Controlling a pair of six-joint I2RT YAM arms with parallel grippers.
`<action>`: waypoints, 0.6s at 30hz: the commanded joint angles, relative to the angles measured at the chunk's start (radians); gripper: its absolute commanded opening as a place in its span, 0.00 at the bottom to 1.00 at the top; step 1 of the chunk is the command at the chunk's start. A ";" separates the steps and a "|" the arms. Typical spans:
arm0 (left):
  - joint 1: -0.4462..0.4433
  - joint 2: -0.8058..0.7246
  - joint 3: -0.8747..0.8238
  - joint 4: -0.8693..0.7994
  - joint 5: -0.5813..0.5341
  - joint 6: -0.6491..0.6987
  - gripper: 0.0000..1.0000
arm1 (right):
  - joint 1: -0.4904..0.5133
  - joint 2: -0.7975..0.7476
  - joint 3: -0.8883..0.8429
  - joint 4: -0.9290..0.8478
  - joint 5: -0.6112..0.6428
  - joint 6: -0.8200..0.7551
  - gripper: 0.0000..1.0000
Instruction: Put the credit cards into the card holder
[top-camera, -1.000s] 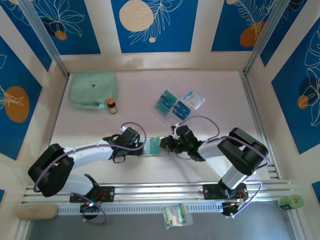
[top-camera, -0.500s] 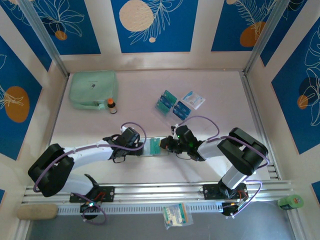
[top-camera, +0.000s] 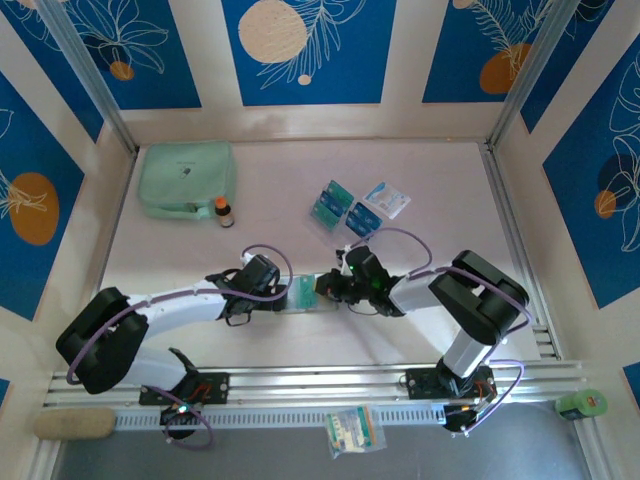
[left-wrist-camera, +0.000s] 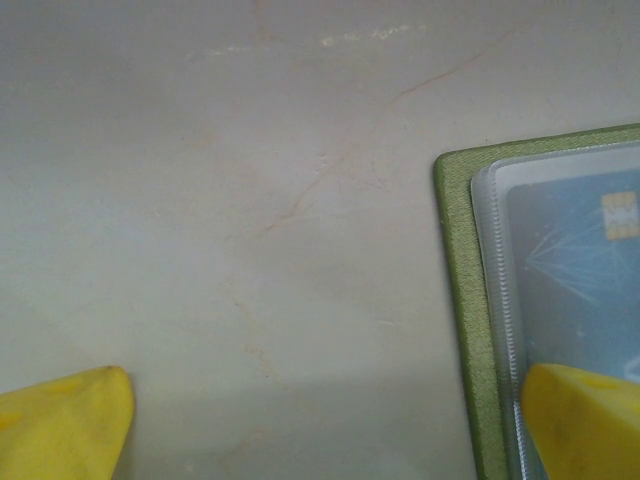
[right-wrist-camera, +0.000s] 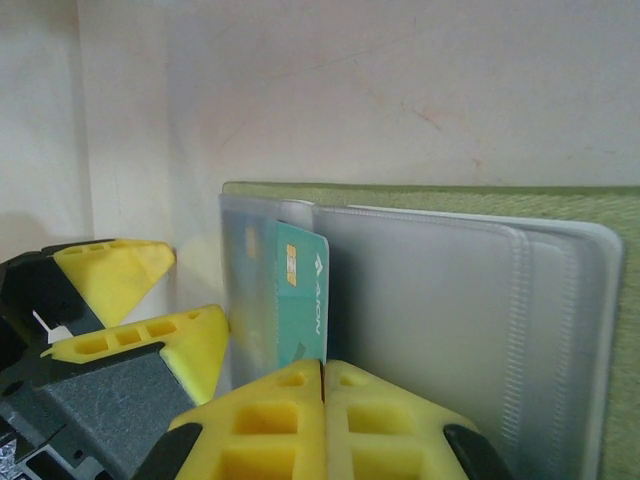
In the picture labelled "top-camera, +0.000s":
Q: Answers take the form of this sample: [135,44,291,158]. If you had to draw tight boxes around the aluminium frame post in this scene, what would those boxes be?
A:
[35,0,140,156]
[484,0,586,154]

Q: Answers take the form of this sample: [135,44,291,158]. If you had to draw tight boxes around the clear plastic bag of supplies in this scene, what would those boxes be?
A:
[323,405,389,460]

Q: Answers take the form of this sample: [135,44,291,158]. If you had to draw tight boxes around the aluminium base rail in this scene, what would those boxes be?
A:
[43,360,590,409]

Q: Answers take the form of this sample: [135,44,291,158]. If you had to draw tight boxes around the blue tissue packets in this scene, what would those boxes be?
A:
[311,178,385,239]

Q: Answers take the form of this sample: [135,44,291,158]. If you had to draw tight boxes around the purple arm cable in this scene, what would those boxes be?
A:
[347,227,531,440]
[64,243,295,451]

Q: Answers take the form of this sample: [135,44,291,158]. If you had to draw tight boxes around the brown bottle with orange cap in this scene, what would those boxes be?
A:
[214,196,237,230]

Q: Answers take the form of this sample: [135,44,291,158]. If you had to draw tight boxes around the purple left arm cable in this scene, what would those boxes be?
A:
[64,243,295,451]

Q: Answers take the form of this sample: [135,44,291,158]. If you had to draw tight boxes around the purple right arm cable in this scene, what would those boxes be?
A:
[347,227,531,440]

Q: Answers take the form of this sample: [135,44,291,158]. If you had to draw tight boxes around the beige foam pad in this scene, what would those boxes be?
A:
[33,407,118,441]

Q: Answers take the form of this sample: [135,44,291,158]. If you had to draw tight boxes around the white slotted cable duct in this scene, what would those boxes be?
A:
[114,403,447,430]

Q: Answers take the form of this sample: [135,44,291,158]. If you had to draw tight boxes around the white and blue gauze packet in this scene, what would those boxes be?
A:
[361,180,413,220]

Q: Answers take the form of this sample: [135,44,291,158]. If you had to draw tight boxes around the blue credit card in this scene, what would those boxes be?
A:
[346,212,377,237]
[322,188,350,210]
[352,201,384,224]

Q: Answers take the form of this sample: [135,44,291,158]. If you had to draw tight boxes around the aluminium table side rail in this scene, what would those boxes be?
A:
[479,144,566,362]

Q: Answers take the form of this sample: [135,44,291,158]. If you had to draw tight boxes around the green tape roll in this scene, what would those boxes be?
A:
[554,388,609,422]

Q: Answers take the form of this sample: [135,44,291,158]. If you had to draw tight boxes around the mint green zip pouch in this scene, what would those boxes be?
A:
[137,140,239,222]

